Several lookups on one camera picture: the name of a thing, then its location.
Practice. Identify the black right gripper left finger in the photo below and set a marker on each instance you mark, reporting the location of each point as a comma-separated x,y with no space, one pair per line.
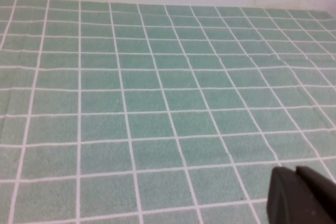
286,203

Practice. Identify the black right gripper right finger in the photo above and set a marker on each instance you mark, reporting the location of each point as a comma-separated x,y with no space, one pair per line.
320,192

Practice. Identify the green white checked tablecloth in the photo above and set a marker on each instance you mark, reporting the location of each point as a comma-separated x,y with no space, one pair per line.
157,103

